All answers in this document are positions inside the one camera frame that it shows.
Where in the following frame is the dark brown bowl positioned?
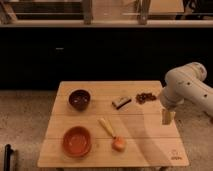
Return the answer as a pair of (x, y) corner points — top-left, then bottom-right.
(69, 89), (91, 111)

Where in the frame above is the black object at floor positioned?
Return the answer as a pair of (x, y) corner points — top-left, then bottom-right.
(3, 144), (14, 171)

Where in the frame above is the pile of brown nuts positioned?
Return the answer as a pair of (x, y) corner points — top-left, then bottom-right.
(136, 93), (157, 104)

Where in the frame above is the orange spoon with wooden handle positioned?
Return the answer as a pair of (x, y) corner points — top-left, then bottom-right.
(99, 118), (126, 152)

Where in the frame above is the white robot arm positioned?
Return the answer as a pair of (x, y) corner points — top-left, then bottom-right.
(159, 62), (213, 125)

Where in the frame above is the wooden shelf rail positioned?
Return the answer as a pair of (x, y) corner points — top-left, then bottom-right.
(0, 0), (213, 28)

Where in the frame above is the red bowl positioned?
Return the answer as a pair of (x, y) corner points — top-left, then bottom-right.
(61, 126), (92, 158)

